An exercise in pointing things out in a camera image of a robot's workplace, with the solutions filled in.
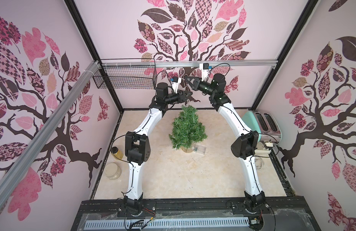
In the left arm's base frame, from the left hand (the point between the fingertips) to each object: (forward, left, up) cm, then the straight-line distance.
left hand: (189, 93), depth 85 cm
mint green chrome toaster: (-13, -48, -14) cm, 52 cm away
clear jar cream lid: (-37, +45, -27) cm, 64 cm away
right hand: (0, +3, +11) cm, 12 cm away
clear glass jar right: (-31, -45, -32) cm, 63 cm away
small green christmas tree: (-24, +2, -5) cm, 25 cm away
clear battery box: (-20, -8, -32) cm, 39 cm away
